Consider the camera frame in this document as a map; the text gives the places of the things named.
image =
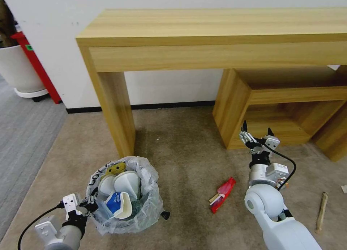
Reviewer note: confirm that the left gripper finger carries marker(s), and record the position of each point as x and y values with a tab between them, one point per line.
84	210
92	199

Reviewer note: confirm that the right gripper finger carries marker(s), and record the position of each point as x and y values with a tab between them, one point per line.
246	137
270	133

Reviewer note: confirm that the black round trash bin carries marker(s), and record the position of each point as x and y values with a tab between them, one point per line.
135	209

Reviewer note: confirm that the clear plastic bin liner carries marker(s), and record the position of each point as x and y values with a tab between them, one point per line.
150	179

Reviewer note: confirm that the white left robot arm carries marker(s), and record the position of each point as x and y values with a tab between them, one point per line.
67	236

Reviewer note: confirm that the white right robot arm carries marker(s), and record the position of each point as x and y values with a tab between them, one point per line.
271	206

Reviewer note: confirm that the small white paper cup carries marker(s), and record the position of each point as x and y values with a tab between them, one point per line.
107	185

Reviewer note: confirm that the blue white crushed carton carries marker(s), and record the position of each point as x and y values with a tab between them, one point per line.
117	204

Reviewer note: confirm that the low wooden shelf unit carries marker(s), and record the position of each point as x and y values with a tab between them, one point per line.
233	103

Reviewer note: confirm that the yellow printed wrapper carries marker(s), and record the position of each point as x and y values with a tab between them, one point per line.
115	168

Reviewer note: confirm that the large white paper cup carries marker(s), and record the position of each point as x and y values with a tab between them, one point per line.
127	183

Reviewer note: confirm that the red snack wrapper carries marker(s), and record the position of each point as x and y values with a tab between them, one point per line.
226	187

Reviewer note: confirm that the small tan wooden piece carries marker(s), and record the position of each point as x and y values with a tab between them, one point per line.
213	198

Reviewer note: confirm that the wooden side cabinet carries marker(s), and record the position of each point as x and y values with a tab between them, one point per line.
333	141

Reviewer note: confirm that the small black clip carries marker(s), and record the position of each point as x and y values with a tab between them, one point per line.
165	215

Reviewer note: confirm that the long wooden stick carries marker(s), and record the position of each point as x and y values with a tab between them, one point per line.
321	212

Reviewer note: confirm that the white paper scrap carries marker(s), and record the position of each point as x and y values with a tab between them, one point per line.
344	189

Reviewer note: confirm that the white paper sheet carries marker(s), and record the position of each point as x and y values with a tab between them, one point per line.
333	67

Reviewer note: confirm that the light wooden desk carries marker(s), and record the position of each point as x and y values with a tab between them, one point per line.
189	30

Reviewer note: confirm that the white wheeled pot saucer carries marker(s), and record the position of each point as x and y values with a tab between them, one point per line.
29	94

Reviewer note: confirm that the red metal box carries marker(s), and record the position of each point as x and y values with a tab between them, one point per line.
40	68

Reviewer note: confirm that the white plant pot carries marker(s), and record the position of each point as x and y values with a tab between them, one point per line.
19	68

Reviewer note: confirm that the brown plant trunk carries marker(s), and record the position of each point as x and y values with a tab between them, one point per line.
5	19

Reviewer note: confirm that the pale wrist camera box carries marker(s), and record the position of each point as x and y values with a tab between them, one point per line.
69	202
272	143

